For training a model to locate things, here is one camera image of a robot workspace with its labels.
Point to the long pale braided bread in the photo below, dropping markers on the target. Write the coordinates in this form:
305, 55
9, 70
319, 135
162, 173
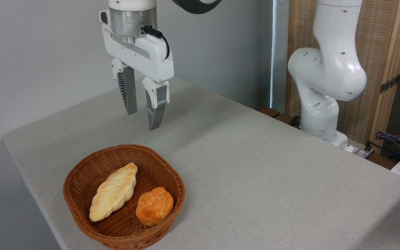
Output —
114, 191

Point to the grey tablecloth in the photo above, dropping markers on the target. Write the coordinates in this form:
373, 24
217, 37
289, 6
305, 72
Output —
255, 180

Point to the round orange knotted bread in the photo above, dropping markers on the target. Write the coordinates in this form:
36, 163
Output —
154, 206

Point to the brown wicker basket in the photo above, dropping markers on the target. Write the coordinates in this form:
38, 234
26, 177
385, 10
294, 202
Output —
82, 173

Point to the wooden rattan folding screen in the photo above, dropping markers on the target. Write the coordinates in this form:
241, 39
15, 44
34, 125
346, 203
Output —
377, 38

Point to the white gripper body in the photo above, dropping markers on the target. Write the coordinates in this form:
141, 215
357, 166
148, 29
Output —
155, 59

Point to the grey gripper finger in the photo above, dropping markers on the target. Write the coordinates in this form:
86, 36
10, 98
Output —
130, 93
155, 111

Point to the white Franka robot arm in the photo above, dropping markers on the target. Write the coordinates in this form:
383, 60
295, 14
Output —
328, 69

